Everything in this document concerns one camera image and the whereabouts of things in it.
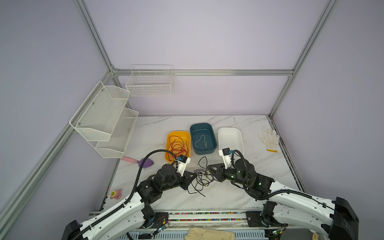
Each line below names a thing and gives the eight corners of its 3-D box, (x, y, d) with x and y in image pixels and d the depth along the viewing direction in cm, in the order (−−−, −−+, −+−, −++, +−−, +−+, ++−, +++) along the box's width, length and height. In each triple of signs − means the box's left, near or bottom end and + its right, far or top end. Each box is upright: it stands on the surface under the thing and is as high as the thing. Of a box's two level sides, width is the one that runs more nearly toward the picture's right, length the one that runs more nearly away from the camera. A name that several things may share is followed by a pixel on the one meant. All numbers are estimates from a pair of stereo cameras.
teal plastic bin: (194, 155, 99) (194, 151, 95) (189, 129, 115) (189, 123, 110) (218, 152, 101) (219, 147, 97) (210, 126, 117) (210, 121, 112)
